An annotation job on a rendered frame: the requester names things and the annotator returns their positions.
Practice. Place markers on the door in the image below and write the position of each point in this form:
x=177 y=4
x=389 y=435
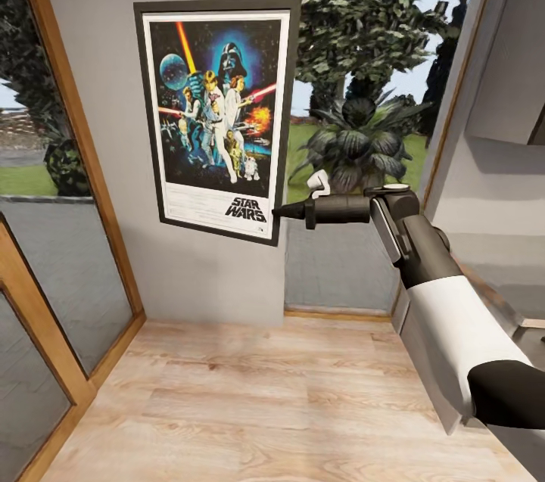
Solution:
x=69 y=303

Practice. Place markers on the fixed window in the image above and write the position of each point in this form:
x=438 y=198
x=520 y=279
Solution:
x=375 y=85

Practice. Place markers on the dishwasher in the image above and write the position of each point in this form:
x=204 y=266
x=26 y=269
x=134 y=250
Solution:
x=531 y=341

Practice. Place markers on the cabinet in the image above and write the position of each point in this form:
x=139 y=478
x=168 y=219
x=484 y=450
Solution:
x=510 y=103

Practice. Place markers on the poster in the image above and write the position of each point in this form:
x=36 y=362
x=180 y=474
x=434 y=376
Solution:
x=218 y=78

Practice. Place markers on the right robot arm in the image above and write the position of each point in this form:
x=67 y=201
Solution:
x=477 y=367

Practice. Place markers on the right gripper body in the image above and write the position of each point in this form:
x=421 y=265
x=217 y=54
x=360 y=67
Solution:
x=331 y=209

